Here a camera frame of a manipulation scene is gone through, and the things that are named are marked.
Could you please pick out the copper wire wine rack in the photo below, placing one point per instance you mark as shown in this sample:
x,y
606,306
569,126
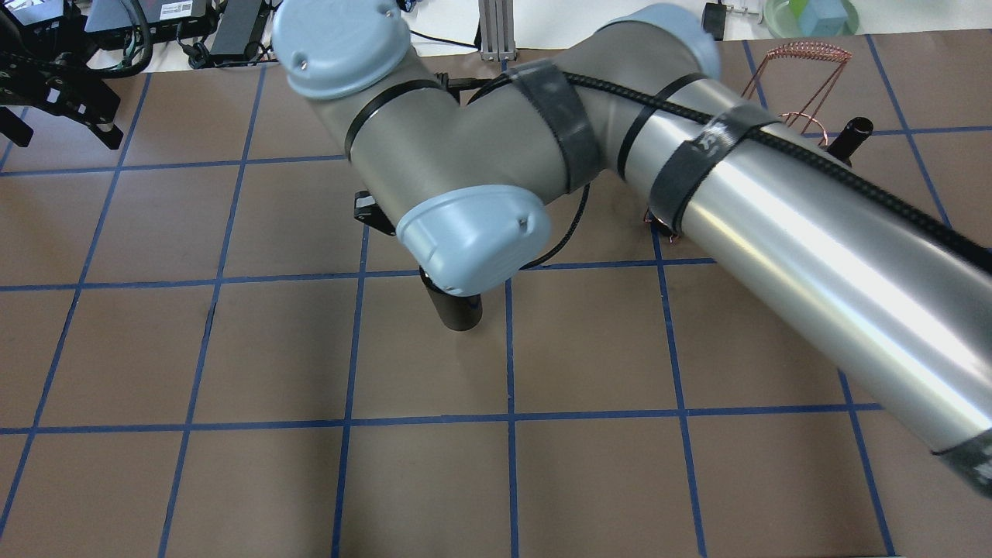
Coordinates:
x,y
793,80

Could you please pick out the black gripper over rack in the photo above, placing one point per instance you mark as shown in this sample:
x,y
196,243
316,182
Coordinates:
x,y
457,308

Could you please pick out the robot arm over wine rack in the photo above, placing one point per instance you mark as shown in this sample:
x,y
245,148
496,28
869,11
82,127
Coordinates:
x,y
891,294

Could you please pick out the dark wine bottle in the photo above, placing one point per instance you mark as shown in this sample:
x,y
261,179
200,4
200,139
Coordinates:
x,y
457,313

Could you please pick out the aluminium frame post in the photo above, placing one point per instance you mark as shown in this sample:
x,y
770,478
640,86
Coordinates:
x,y
496,30

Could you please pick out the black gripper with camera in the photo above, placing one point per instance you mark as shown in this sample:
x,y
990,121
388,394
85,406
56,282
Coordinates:
x,y
48,94

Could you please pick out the black power brick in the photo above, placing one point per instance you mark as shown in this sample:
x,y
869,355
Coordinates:
x,y
240,31

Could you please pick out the black power adapter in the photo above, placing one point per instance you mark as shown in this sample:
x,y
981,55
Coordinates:
x,y
713,19

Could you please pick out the green bowl with blocks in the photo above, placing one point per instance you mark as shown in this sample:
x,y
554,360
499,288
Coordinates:
x,y
797,19

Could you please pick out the dark bottle in rack outer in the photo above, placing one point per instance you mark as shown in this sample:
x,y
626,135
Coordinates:
x,y
856,132

